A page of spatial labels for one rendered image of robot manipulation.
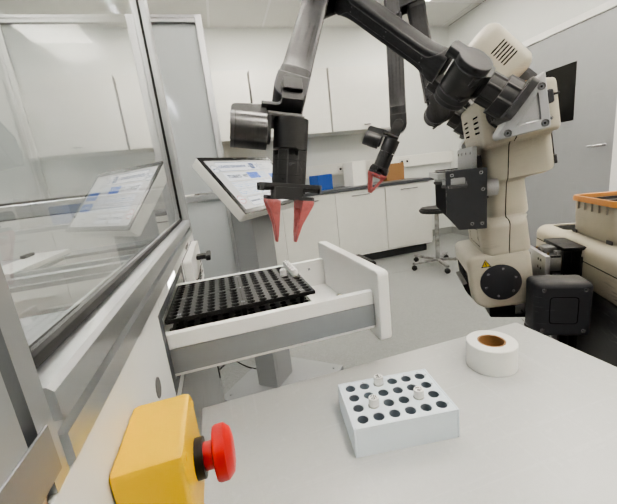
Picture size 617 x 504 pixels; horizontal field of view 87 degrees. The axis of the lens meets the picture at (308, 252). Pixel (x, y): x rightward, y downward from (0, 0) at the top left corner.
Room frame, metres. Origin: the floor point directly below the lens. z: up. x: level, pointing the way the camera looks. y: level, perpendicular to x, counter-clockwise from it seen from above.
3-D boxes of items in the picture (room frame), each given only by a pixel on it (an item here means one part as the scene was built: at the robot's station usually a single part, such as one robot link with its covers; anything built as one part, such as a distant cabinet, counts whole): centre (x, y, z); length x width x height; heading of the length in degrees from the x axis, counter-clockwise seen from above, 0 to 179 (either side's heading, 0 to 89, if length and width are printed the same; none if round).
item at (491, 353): (0.45, -0.26, 0.78); 0.07 x 0.07 x 0.04
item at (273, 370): (1.56, 0.21, 0.51); 0.50 x 0.45 x 1.02; 62
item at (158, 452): (0.21, 0.12, 0.88); 0.07 x 0.05 x 0.07; 14
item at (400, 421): (0.35, -0.08, 0.78); 0.12 x 0.08 x 0.04; 96
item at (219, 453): (0.21, 0.09, 0.88); 0.04 x 0.03 x 0.04; 14
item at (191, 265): (0.83, 0.30, 0.87); 0.29 x 0.02 x 0.11; 14
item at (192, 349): (0.54, 0.13, 0.86); 0.40 x 0.26 x 0.06; 104
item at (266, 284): (0.55, 0.13, 0.87); 0.22 x 0.18 x 0.06; 104
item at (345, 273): (0.59, -0.07, 0.87); 0.29 x 0.02 x 0.11; 14
